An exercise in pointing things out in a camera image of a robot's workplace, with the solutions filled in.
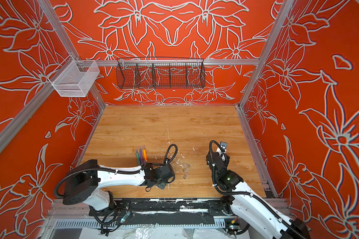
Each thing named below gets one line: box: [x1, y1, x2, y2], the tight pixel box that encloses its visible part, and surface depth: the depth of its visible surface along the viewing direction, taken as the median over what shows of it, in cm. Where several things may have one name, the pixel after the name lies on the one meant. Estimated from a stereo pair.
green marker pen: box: [135, 147, 141, 166], surface depth 93 cm
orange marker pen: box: [142, 144, 149, 163], surface depth 94 cm
